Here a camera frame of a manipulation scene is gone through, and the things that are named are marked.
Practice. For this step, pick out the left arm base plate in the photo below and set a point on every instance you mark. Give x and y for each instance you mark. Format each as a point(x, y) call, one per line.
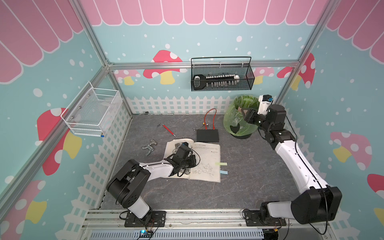
point(151, 219)

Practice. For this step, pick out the black wire wall basket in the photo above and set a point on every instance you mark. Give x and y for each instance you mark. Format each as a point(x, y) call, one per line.
point(221, 74)

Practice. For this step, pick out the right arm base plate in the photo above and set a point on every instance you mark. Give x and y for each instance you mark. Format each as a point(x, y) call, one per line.
point(260, 218)

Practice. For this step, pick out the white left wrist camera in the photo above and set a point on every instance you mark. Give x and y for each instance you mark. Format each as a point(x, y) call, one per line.
point(185, 144)

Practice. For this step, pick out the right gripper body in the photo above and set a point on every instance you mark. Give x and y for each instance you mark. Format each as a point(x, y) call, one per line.
point(260, 120)

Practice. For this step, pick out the small metal clamp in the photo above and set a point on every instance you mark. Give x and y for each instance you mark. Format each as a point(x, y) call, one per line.
point(150, 147)

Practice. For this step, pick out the white wire wall basket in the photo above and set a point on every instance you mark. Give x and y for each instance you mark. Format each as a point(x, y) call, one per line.
point(93, 111)

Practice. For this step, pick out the black socket bit holder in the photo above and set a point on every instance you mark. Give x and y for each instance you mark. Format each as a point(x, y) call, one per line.
point(199, 82)

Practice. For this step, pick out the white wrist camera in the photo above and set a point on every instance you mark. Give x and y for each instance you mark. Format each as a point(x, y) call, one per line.
point(265, 102)
point(185, 144)

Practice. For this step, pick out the black flat box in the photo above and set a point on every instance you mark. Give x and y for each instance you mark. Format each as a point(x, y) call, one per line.
point(208, 136)

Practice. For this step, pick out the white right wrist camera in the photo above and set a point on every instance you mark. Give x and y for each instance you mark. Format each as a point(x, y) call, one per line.
point(265, 102)

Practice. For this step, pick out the green circuit board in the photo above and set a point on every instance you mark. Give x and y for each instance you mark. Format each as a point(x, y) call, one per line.
point(146, 234)

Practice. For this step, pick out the grey slotted cable duct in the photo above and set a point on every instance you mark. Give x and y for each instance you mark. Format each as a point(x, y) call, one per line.
point(196, 234)

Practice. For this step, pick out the red handled tool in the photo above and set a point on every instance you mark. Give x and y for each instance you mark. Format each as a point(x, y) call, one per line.
point(164, 126)

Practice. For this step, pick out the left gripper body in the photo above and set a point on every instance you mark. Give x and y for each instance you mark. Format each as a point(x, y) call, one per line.
point(190, 162)

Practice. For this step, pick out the green bagged trash bin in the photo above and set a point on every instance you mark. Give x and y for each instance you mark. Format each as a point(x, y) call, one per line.
point(234, 122)

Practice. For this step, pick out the sketch drawing book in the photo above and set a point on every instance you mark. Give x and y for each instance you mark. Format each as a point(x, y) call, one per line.
point(208, 157)

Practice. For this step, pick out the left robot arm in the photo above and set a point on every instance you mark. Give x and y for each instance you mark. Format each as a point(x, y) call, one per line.
point(128, 184)

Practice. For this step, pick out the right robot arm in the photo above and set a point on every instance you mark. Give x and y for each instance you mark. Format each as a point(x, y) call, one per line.
point(317, 201)

